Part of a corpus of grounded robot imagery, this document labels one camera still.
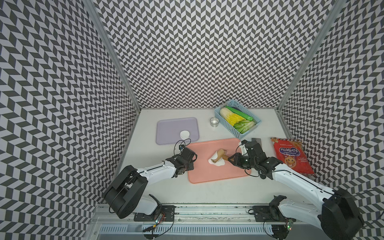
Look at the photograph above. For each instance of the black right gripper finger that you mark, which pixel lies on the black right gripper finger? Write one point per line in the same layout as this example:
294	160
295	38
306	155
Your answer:
235	157
236	163

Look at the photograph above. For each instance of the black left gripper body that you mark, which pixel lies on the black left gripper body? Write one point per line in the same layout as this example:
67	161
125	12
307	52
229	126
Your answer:
189	166

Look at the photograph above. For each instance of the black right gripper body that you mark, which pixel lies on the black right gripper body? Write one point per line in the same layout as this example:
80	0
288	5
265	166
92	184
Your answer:
249	161

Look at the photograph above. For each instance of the white dough piece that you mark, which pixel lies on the white dough piece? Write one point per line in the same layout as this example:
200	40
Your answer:
216	159

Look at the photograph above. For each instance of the wooden rolling pin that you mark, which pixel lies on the wooden rolling pin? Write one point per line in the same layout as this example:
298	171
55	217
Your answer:
224	153

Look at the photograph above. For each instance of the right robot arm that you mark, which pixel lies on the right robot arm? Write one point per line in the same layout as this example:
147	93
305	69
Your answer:
333	211

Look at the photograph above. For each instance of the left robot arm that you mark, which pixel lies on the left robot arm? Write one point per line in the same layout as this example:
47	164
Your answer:
125	195

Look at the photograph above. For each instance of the metal rectangular dough scraper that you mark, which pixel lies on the metal rectangular dough scraper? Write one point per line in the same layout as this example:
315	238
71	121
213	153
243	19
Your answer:
258	140

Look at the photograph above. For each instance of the stack of white dumpling wrappers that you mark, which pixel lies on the stack of white dumpling wrappers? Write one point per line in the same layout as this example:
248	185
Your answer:
184	134

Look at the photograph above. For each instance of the pink cutting board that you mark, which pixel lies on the pink cutting board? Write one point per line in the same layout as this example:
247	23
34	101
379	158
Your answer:
205	172

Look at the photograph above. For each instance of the green lettuce leaves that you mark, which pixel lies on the green lettuce leaves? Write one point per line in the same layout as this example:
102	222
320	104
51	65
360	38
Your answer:
243	126

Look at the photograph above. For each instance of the red snack bag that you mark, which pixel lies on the red snack bag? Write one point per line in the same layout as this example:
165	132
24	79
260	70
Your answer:
291	153

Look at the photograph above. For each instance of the purple plastic tray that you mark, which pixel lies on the purple plastic tray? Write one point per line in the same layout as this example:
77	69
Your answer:
168	131

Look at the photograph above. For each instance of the light blue perforated plastic basket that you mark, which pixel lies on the light blue perforated plastic basket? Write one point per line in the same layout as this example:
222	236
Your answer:
236	105

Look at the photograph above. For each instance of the yellow napa cabbage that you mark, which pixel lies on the yellow napa cabbage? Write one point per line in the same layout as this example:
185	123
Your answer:
230	117

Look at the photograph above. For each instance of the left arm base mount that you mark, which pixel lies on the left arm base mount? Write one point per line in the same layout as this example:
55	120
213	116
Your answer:
150	209

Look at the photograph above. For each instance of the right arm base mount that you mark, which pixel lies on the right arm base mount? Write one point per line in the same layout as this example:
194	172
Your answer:
270	212

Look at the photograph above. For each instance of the metal base rail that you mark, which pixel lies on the metal base rail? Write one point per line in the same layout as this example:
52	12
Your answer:
200	221

